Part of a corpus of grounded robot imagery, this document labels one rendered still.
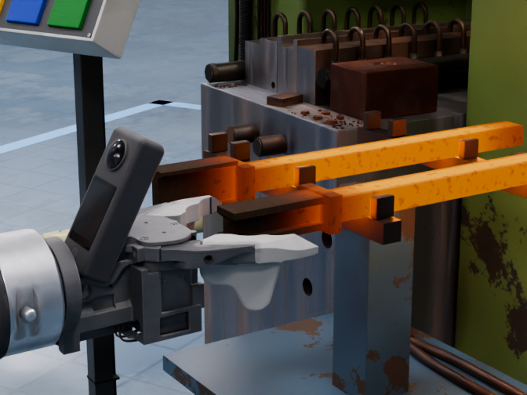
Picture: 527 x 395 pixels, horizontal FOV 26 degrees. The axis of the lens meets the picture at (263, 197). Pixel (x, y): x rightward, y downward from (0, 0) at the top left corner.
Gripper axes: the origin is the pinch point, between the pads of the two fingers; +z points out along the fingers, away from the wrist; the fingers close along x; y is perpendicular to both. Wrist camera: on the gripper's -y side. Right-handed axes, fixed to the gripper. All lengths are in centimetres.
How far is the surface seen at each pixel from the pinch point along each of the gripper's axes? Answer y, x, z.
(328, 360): 26.4, -20.4, 21.9
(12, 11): -4, -114, 22
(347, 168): 0.6, -10.8, 16.6
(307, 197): -1.2, 0.6, 3.6
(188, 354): 26.4, -30.8, 9.2
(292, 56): -2, -56, 41
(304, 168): -0.5, -9.6, 10.5
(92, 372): 68, -115, 35
